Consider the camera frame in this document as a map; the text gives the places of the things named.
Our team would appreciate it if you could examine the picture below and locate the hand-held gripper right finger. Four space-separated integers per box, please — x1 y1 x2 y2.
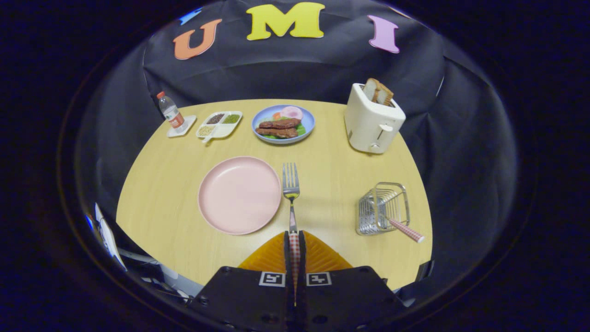
295 230 407 332

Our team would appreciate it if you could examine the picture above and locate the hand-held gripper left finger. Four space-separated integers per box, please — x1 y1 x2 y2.
188 231 296 332

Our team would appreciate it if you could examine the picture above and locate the spoon with checked handle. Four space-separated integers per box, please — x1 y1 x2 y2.
389 218 425 243

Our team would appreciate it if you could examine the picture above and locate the fork with checked handle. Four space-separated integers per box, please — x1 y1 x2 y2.
283 162 301 307

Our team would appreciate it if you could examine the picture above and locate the pink plate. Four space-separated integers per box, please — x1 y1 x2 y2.
198 156 282 236

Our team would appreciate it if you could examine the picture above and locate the white angular object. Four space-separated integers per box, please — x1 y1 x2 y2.
94 203 128 271

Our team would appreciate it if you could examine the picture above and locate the brown meat strip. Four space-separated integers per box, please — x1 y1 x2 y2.
259 118 301 130
256 128 299 139

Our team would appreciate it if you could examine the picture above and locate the white divided snack tray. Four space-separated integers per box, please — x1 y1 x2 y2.
196 111 243 143

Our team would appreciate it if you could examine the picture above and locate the green lettuce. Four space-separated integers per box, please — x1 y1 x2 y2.
262 119 307 140

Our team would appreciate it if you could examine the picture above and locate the white toaster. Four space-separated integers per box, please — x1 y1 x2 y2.
344 83 407 154

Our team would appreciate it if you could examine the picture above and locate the blue plate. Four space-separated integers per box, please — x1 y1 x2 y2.
251 105 316 145

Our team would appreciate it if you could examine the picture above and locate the small white square tray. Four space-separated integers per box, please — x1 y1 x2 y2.
167 115 197 138

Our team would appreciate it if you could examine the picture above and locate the plastic bottle with red cap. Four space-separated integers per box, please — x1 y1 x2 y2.
156 91 189 133

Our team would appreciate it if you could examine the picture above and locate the metal wire basket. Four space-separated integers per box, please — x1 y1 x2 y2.
355 182 411 236

